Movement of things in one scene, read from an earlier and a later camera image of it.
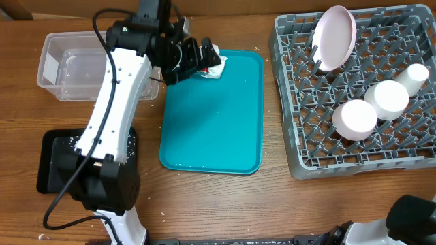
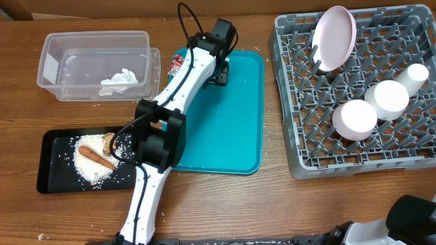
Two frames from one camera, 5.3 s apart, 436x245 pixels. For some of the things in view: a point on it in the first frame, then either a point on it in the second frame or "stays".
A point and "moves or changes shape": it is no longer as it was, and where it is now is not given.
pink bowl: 355,120 stays
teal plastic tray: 210,124 stays
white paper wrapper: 215,72 moves or changes shape
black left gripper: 193,62 → 222,77
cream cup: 413,78 stays
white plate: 334,35 stays
